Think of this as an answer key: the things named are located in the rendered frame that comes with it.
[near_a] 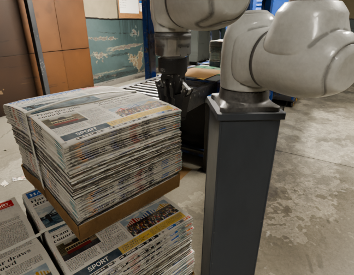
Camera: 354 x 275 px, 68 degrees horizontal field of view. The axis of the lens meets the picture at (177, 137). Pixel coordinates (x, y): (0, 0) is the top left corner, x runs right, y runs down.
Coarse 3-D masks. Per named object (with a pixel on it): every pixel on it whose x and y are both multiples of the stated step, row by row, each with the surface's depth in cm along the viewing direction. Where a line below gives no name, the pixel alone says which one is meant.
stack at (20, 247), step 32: (32, 192) 71; (0, 224) 59; (32, 224) 68; (64, 224) 59; (128, 224) 59; (160, 224) 59; (192, 224) 63; (0, 256) 51; (32, 256) 51; (64, 256) 51; (96, 256) 51; (128, 256) 51; (160, 256) 58; (192, 256) 66
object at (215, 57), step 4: (212, 40) 284; (216, 40) 282; (220, 40) 282; (212, 44) 281; (216, 44) 279; (220, 44) 277; (212, 48) 283; (216, 48) 280; (220, 48) 278; (212, 52) 284; (216, 52) 282; (220, 52) 280; (212, 56) 287; (216, 56) 284; (220, 56) 282; (212, 60) 288; (216, 60) 285; (220, 60) 283; (212, 64) 289; (216, 64) 287
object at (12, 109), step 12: (48, 96) 74; (60, 96) 72; (72, 96) 71; (12, 108) 64; (24, 108) 60; (12, 120) 67; (24, 132) 60; (24, 144) 66; (24, 156) 71; (36, 168) 66
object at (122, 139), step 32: (64, 128) 50; (96, 128) 50; (128, 128) 53; (160, 128) 59; (64, 160) 46; (96, 160) 50; (128, 160) 55; (160, 160) 62; (64, 192) 53; (96, 192) 52; (128, 192) 58
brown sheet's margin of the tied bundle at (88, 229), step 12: (168, 180) 67; (48, 192) 62; (156, 192) 66; (168, 192) 69; (132, 204) 61; (144, 204) 64; (108, 216) 57; (120, 216) 59; (72, 228) 55; (84, 228) 53; (96, 228) 56
